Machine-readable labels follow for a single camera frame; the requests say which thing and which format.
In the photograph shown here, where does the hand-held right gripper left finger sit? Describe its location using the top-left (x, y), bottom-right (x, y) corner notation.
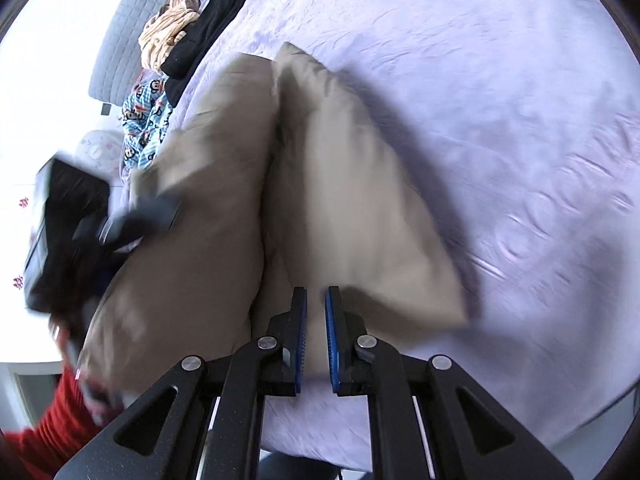
top-left (52, 287), bottom-right (308, 480)

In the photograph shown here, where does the person's left forearm red sleeve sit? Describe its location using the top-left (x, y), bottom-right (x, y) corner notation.
top-left (0, 365), bottom-right (118, 478)

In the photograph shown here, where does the black garment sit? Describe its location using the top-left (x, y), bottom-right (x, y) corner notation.
top-left (162, 0), bottom-right (267, 106)

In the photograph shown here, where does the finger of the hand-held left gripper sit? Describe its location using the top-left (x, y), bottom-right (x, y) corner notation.
top-left (100, 195), bottom-right (182, 254)

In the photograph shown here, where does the grey quilted headboard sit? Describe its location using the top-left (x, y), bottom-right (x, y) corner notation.
top-left (89, 0), bottom-right (172, 106)

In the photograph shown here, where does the white patterned pillow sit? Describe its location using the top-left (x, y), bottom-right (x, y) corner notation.
top-left (75, 130), bottom-right (126, 181)

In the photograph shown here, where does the beige striped garment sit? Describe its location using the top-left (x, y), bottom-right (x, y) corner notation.
top-left (139, 0), bottom-right (202, 72)

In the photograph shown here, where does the beige padded jacket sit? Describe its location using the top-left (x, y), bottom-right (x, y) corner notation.
top-left (80, 42), bottom-right (471, 396)

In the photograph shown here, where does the lavender bed blanket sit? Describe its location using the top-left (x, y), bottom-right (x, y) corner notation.
top-left (117, 0), bottom-right (640, 471)

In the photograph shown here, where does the blue printed garment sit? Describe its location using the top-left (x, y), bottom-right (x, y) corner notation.
top-left (119, 72), bottom-right (174, 171)

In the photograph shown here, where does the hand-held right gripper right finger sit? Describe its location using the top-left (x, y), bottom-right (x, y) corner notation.
top-left (324, 286), bottom-right (573, 480)

